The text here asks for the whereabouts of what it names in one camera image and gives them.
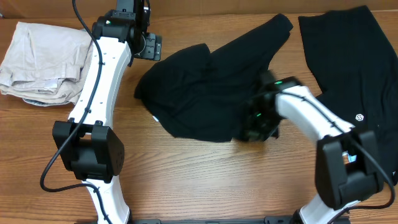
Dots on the light blue cloth right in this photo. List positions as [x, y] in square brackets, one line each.
[349, 157]

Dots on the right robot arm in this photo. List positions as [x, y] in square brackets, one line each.
[347, 169]

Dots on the light blue garment under beige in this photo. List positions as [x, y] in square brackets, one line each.
[43, 104]

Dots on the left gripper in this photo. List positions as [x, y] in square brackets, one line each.
[152, 46]

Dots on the folded beige clothes stack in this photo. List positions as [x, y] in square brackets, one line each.
[46, 63]

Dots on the black t-shirt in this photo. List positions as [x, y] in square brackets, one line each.
[198, 94]

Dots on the black garment pile right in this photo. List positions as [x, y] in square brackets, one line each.
[355, 67]

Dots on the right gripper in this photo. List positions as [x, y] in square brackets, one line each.
[259, 125]

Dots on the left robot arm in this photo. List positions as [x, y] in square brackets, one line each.
[86, 142]

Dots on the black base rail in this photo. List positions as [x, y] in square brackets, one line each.
[211, 221]

